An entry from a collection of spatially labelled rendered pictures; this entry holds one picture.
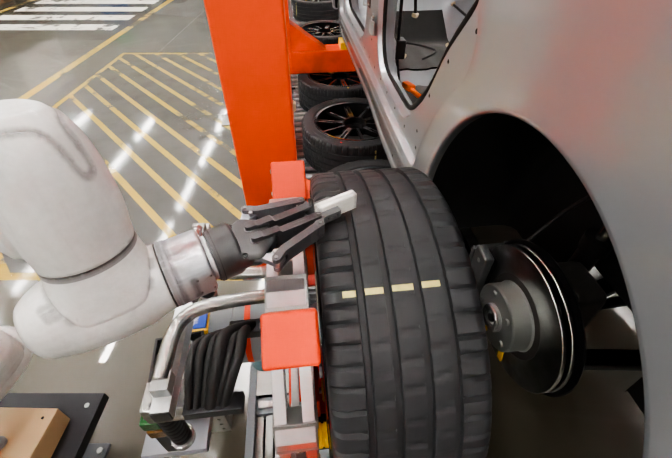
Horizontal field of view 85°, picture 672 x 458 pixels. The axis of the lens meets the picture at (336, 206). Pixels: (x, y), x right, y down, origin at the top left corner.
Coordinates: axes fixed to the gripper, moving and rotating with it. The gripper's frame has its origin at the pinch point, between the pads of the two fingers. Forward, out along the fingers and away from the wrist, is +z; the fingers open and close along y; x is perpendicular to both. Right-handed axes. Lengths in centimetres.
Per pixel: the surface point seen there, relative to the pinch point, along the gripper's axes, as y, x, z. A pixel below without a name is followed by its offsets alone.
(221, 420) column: -25, -110, -34
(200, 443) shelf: -8, -75, -38
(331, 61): -201, -66, 119
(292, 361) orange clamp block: 15.9, -6.6, -16.1
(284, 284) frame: 3.9, -7.9, -11.6
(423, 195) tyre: 3.4, -2.3, 15.7
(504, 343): 23, -36, 29
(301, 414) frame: 17.0, -21.8, -16.5
